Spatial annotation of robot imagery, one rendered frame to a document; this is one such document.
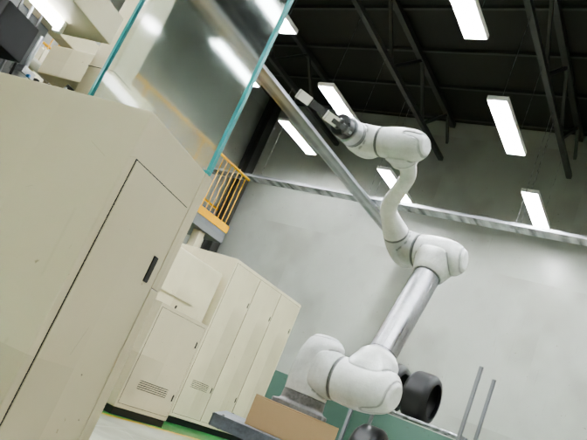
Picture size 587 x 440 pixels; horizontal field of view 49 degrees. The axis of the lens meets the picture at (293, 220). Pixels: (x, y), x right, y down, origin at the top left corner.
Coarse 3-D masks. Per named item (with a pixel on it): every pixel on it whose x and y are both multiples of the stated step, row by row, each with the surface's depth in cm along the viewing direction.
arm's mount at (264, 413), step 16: (256, 400) 211; (272, 400) 211; (256, 416) 210; (272, 416) 210; (288, 416) 210; (304, 416) 210; (272, 432) 209; (288, 432) 209; (304, 432) 209; (320, 432) 209; (336, 432) 209
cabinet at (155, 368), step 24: (168, 312) 708; (144, 336) 689; (168, 336) 715; (192, 336) 748; (144, 360) 692; (168, 360) 722; (192, 360) 757; (120, 384) 676; (144, 384) 698; (168, 384) 729; (120, 408) 678; (144, 408) 705; (168, 408) 737
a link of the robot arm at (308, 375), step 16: (320, 336) 226; (304, 352) 224; (320, 352) 221; (336, 352) 223; (304, 368) 221; (320, 368) 218; (288, 384) 222; (304, 384) 219; (320, 384) 217; (320, 400) 219
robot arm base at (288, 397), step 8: (288, 392) 220; (296, 392) 219; (280, 400) 217; (288, 400) 218; (296, 400) 217; (304, 400) 217; (312, 400) 218; (296, 408) 216; (304, 408) 216; (312, 408) 217; (320, 408) 219; (312, 416) 214; (320, 416) 214
